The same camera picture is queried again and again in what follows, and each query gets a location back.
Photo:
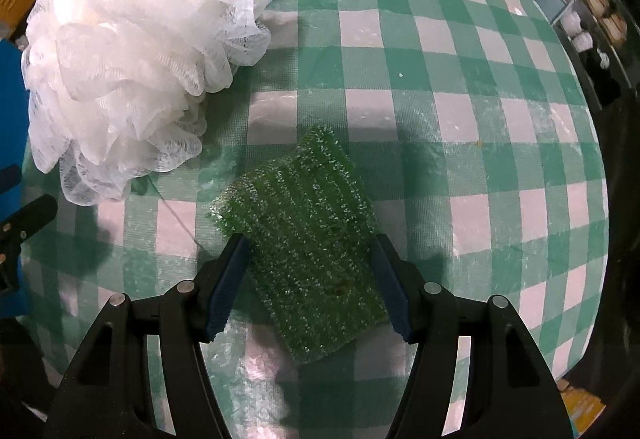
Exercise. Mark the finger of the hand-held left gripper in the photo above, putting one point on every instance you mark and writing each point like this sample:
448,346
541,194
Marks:
25,224

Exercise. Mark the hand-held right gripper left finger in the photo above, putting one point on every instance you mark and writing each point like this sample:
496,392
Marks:
227,289

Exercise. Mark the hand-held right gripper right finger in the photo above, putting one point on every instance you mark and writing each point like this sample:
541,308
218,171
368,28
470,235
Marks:
395,289

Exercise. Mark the green scouring pad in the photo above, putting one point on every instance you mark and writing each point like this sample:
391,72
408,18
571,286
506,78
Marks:
310,239

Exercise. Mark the blue-sided cardboard box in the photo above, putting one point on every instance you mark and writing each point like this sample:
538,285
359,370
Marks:
12,94

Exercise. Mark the white mesh bath pouf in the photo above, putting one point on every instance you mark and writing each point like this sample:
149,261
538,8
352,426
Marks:
130,59

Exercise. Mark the white shelf rack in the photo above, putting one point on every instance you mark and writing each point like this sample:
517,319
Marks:
600,44

